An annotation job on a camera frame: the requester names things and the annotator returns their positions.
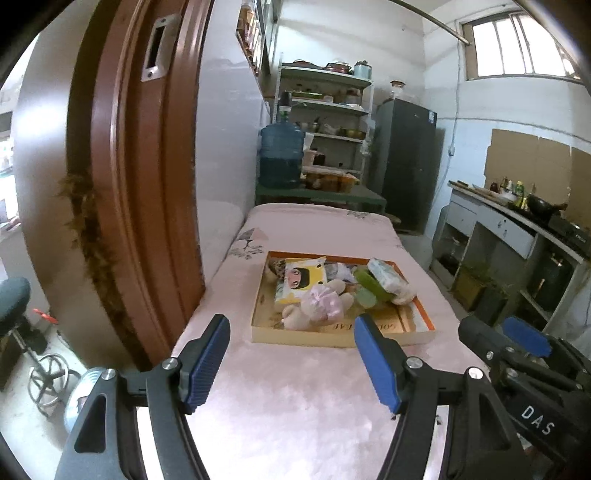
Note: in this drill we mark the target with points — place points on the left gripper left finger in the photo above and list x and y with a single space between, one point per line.
105 442

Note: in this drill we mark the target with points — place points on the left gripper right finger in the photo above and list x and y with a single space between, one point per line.
481 440

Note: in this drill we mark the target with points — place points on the green checkered tissue pack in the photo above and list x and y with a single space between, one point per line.
392 282

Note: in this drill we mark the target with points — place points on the white plush bear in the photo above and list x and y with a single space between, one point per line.
293 319

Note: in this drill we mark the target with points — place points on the white kitchen counter cabinet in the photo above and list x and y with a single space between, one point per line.
552 279

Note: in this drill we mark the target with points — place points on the black wok pan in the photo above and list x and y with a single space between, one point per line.
541 208

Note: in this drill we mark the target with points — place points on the pink bed cover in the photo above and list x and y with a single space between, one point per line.
288 412

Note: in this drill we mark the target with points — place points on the pink shower cap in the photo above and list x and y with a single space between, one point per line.
323 303

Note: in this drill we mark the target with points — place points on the white purple tissue pack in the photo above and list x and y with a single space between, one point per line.
341 271

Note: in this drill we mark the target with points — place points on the orange cardboard tray box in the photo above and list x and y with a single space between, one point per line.
408 324

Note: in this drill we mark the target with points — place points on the yellow cartoon tissue pack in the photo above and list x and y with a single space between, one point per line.
295 277

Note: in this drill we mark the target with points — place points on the dark grey refrigerator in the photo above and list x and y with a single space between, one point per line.
405 166

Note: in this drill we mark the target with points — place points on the dark green low table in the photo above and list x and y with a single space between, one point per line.
359 197

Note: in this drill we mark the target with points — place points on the brown wooden door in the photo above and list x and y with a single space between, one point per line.
104 157

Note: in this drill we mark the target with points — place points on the window with bars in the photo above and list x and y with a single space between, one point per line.
513 44

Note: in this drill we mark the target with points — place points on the grey metal shelf rack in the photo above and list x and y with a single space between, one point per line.
334 104

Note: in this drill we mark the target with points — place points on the blue water jug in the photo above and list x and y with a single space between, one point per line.
281 151

